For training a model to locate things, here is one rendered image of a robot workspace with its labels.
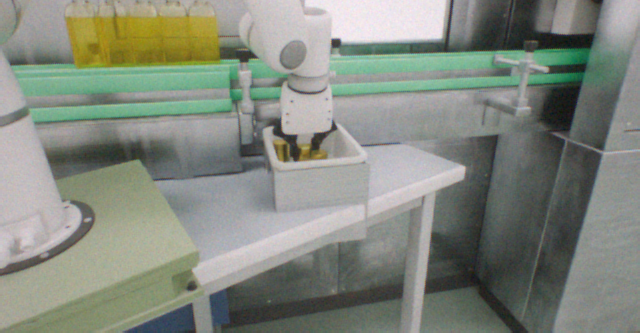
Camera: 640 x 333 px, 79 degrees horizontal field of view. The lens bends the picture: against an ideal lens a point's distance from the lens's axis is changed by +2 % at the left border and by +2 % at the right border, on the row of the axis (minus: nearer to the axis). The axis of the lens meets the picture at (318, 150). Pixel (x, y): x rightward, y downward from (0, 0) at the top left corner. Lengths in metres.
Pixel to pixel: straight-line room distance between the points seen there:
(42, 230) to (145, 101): 0.35
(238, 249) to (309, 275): 0.82
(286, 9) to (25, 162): 0.36
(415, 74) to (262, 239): 0.59
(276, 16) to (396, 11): 0.63
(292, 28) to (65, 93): 0.46
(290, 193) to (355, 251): 0.76
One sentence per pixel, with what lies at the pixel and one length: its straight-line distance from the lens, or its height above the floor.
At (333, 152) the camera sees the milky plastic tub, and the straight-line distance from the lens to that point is 0.86.
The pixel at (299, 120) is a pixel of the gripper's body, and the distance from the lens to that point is 0.73.
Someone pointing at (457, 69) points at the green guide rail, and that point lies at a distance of 1.06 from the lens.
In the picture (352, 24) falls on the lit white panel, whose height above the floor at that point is 1.04.
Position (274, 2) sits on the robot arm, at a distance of 0.55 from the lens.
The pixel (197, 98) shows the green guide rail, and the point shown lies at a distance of 0.81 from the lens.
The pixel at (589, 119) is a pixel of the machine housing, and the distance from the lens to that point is 1.19.
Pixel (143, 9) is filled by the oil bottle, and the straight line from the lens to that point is 0.91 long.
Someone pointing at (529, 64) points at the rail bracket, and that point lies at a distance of 1.02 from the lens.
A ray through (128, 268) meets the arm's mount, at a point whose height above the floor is 0.82.
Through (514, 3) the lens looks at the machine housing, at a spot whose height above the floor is 1.09.
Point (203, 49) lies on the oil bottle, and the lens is 0.90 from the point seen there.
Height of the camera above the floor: 1.09
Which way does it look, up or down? 21 degrees down
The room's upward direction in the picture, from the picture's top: straight up
